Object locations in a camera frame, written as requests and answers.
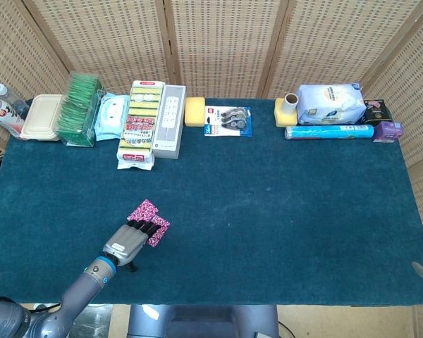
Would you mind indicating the shiny metal base plate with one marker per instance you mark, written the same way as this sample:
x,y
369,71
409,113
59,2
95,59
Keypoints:
x,y
100,324

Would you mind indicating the blue plastic wrap roll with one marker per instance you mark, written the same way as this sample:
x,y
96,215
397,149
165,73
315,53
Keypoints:
x,y
328,132

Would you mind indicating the white power strip box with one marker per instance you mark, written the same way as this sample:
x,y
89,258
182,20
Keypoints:
x,y
169,123

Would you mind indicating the white label bottle black cap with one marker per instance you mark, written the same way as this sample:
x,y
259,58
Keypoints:
x,y
3,116

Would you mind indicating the white blue tissue bag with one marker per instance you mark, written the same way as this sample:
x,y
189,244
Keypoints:
x,y
331,102

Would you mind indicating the teal felt table mat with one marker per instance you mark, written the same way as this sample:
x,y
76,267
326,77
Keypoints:
x,y
268,211

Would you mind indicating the small purple box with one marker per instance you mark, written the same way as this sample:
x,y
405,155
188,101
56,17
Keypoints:
x,y
387,131

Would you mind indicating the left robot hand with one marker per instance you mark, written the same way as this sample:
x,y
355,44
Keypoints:
x,y
125,243

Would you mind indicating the light blue wet wipes pack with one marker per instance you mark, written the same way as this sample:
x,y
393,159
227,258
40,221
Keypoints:
x,y
111,116

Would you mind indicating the white paper roll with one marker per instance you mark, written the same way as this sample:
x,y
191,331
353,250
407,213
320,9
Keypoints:
x,y
292,102

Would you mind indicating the woven bamboo folding screen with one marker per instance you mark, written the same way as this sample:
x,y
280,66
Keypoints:
x,y
215,42

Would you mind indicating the black snack packet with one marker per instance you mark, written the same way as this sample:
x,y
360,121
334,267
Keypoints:
x,y
377,112

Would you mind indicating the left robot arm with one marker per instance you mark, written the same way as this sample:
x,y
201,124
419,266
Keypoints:
x,y
81,288

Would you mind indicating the yellow sponge multipack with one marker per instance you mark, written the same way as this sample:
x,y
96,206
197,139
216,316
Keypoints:
x,y
139,123

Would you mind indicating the beige lidded lunch box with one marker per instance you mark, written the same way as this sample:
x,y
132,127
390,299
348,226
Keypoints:
x,y
40,118

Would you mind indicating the clear bottle white cap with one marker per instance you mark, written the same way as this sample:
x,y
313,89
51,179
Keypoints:
x,y
10,98

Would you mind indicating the correction tape blister pack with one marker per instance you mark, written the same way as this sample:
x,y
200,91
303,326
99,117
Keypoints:
x,y
229,119

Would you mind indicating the yellow sponge with paper cup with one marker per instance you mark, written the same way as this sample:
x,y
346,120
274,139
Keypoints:
x,y
282,118

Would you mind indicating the grey robot torso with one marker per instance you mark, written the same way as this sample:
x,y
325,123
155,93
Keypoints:
x,y
204,322

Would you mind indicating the clear box green tea bags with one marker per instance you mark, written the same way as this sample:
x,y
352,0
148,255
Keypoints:
x,y
77,112

